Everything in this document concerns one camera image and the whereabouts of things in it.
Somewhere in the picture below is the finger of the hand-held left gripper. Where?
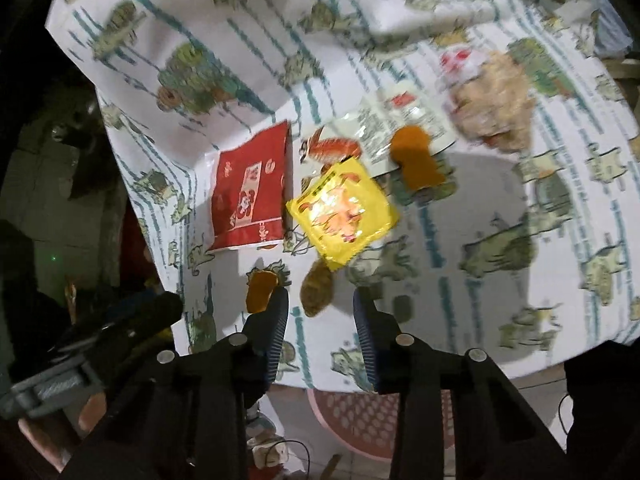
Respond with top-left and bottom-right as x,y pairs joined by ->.
50,291 -> 183,356

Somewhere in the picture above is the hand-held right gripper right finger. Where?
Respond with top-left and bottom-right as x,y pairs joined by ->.
352,287 -> 581,480

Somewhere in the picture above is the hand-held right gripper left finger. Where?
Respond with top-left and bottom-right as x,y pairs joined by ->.
60,287 -> 291,480

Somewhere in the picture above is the pink plastic basket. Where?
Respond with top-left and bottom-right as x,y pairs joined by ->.
306,387 -> 458,463

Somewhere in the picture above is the yellow snack packet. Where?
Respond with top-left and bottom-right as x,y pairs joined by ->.
285,156 -> 401,268

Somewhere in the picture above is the red snack packet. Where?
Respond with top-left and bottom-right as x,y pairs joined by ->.
206,120 -> 293,253

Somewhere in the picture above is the orange snack piece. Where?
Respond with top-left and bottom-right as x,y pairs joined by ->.
390,126 -> 446,190

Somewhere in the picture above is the person's left hand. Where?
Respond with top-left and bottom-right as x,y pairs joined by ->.
17,391 -> 111,472

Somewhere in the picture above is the white packet with shrimp print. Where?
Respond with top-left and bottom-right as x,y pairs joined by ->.
299,82 -> 457,177

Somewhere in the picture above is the crumpled clear plastic bag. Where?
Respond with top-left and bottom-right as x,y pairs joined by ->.
447,50 -> 538,153

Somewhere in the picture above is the red and white wrapper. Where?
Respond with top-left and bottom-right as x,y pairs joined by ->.
440,46 -> 483,86

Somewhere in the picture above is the animal printed white cloth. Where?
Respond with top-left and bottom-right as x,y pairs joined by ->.
45,0 -> 640,396

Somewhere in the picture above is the black cable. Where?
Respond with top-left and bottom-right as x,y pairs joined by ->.
267,439 -> 312,480

